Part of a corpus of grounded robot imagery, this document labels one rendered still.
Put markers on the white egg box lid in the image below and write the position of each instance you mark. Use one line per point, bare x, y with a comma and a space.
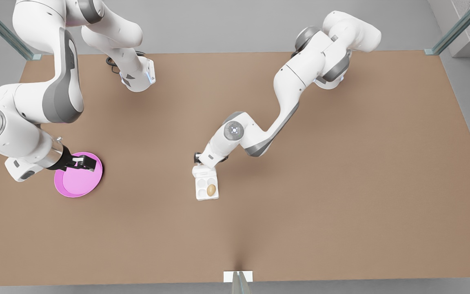
202, 171

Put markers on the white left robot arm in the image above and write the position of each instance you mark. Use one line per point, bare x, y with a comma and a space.
296, 81

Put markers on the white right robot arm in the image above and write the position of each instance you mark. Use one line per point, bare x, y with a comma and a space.
59, 87

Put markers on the white egg box tray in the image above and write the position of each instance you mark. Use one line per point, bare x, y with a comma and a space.
201, 190

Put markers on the brown egg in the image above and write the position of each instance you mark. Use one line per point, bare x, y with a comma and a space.
211, 190

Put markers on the pink round plate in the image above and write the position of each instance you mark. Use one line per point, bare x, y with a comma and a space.
78, 183

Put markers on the silver frame post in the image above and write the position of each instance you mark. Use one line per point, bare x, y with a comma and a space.
457, 28
238, 279
4, 30

